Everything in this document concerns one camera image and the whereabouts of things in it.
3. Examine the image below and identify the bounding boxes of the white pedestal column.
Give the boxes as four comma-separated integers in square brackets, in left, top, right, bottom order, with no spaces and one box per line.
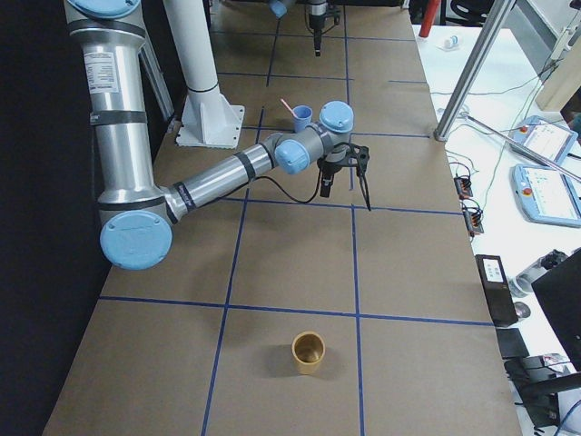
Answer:
[163,0,245,149]

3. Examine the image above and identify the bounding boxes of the near teach pendant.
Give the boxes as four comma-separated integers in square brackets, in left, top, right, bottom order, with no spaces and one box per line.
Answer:
[510,164,580,228]

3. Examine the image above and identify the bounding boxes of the far teach pendant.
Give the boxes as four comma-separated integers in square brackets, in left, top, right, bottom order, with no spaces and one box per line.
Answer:
[510,115,578,164]

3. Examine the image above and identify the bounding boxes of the yellow wooden cup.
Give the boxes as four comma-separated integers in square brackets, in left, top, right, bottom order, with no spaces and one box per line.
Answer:
[291,332,326,375]

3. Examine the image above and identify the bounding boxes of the white blue tape roll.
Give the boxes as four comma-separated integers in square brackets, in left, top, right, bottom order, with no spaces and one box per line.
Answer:
[442,35,462,51]

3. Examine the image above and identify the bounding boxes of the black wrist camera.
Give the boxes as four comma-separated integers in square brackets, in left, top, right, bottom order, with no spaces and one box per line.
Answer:
[318,161,340,198]

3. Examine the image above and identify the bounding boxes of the orange circuit board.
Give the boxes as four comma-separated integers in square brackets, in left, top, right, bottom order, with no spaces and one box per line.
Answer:
[462,206,484,236]
[454,176,473,200]

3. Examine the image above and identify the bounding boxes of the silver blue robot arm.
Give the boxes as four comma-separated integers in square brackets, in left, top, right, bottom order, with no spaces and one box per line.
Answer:
[64,1,369,270]

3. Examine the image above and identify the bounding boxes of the teach pendant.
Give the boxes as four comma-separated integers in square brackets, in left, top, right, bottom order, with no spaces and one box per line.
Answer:
[510,164,580,228]
[510,115,578,164]

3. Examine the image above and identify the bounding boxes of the black box with label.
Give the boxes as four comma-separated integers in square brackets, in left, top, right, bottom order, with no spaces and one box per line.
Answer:
[475,254,518,327]

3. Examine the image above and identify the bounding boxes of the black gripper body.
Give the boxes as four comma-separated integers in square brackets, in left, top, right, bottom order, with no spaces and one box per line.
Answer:
[333,142,370,178]

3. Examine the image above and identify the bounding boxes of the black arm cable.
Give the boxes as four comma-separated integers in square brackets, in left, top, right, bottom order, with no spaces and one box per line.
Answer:
[250,141,359,204]

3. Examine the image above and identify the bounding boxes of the black monitor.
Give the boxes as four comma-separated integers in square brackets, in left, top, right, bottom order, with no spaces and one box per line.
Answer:
[532,249,581,372]

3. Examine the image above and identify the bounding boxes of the aluminium frame post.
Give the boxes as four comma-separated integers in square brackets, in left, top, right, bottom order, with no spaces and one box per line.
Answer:
[434,0,516,142]

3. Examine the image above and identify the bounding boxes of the blue plastic cup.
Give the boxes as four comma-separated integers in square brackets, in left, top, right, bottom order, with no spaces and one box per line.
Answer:
[292,104,312,133]

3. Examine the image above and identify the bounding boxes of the pink chopstick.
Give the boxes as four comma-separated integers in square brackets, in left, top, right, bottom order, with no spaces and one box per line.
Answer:
[280,97,297,118]

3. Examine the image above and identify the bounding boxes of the red cylinder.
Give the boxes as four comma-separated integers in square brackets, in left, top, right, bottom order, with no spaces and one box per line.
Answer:
[419,0,441,38]

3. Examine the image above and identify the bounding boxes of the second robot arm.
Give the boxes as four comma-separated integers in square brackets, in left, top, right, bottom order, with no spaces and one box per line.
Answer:
[267,0,341,57]

